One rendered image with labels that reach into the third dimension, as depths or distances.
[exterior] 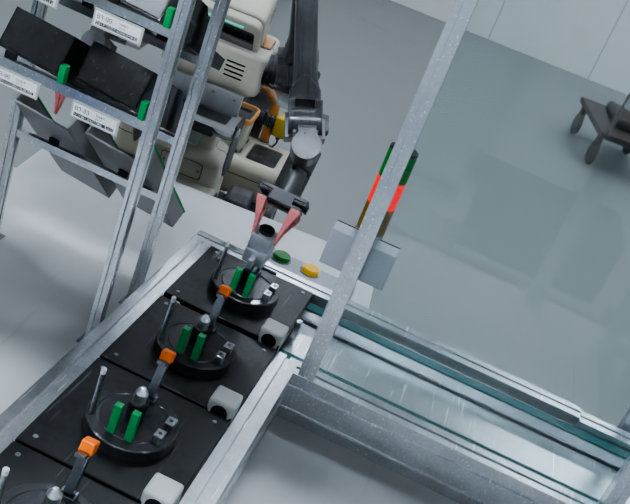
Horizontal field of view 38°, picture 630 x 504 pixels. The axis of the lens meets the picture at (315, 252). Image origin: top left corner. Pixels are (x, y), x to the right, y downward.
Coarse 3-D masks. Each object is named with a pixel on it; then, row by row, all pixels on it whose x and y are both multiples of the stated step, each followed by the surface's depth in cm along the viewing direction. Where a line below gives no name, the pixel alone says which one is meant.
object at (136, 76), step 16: (96, 48) 155; (96, 64) 154; (112, 64) 154; (128, 64) 153; (80, 80) 155; (96, 80) 154; (112, 80) 153; (128, 80) 153; (144, 80) 152; (112, 96) 153; (128, 96) 152; (144, 96) 152; (176, 96) 162; (176, 112) 165; (176, 128) 168
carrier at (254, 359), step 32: (160, 320) 163; (192, 320) 162; (128, 352) 152; (160, 352) 153; (192, 352) 152; (224, 352) 155; (256, 352) 164; (192, 384) 150; (224, 384) 153; (224, 416) 146
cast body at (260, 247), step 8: (264, 224) 174; (256, 232) 173; (264, 232) 173; (272, 232) 173; (256, 240) 172; (264, 240) 172; (272, 240) 173; (248, 248) 173; (256, 248) 173; (264, 248) 173; (272, 248) 176; (248, 256) 174; (256, 256) 173; (264, 256) 173; (248, 264) 172; (256, 264) 174; (264, 264) 176
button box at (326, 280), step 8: (272, 256) 199; (280, 264) 198; (288, 264) 199; (296, 264) 200; (296, 272) 197; (320, 272) 201; (312, 280) 197; (320, 280) 198; (328, 280) 199; (336, 280) 200; (328, 288) 196
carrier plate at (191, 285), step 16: (208, 256) 188; (192, 272) 180; (208, 272) 182; (176, 288) 173; (192, 288) 175; (208, 288) 177; (288, 288) 188; (192, 304) 171; (208, 304) 172; (224, 304) 174; (288, 304) 182; (304, 304) 185; (224, 320) 170; (240, 320) 171; (256, 320) 173; (288, 320) 177; (256, 336) 169
